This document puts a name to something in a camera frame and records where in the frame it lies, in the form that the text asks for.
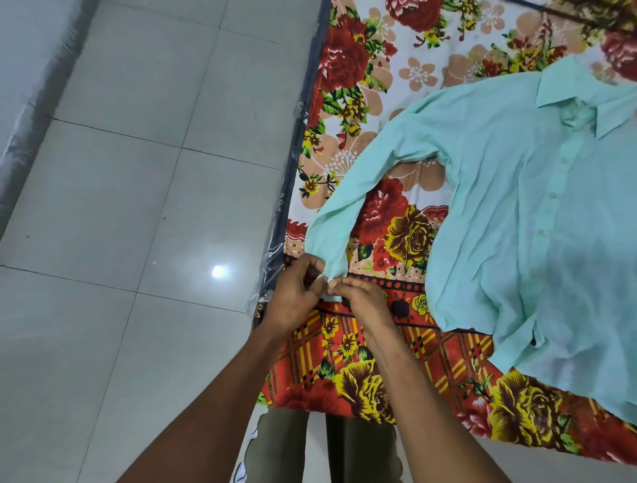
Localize black hanger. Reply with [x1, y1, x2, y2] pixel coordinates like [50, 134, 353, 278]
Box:
[505, 0, 637, 33]

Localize person's right hand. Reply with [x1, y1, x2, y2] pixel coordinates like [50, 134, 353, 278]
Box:
[327, 276, 400, 345]

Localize person's left hand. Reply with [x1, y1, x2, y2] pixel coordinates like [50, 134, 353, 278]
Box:
[262, 253, 328, 335]

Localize dark mattress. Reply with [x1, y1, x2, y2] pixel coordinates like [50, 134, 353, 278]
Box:
[246, 0, 333, 319]

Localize person's olive shorts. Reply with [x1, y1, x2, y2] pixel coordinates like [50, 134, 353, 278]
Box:
[234, 407, 404, 483]

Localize person's right forearm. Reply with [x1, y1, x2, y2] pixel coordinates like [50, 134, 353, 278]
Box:
[368, 323, 514, 483]

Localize person's left forearm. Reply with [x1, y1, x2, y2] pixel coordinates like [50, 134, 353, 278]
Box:
[117, 320, 285, 483]

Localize floral bedsheet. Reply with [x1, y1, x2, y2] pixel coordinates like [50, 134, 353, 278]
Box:
[256, 0, 637, 466]

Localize mint green shirt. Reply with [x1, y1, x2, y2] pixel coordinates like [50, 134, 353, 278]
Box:
[304, 54, 637, 427]

